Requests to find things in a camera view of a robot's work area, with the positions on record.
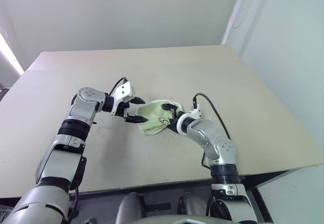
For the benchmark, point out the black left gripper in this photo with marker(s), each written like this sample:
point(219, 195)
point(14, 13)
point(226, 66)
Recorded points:
point(122, 109)

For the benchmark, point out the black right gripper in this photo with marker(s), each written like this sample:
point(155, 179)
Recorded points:
point(174, 122)

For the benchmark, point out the light green cloth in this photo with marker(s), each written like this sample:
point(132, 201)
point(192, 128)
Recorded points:
point(152, 115)

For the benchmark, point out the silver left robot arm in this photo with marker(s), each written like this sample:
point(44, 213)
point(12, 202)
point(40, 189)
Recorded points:
point(83, 107)

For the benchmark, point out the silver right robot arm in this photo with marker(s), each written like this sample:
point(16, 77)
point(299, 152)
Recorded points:
point(202, 130)

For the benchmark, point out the short black bar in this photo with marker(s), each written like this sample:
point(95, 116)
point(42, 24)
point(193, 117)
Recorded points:
point(158, 206)

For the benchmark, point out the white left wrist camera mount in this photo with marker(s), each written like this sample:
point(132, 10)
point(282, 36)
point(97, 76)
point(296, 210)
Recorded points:
point(124, 91)

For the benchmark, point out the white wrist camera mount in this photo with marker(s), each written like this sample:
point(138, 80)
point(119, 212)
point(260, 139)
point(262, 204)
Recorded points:
point(124, 91)
point(195, 113)

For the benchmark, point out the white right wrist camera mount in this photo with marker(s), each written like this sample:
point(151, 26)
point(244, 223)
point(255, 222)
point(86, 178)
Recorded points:
point(195, 113)

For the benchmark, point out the black table frame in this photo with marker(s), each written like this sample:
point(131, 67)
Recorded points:
point(263, 179)

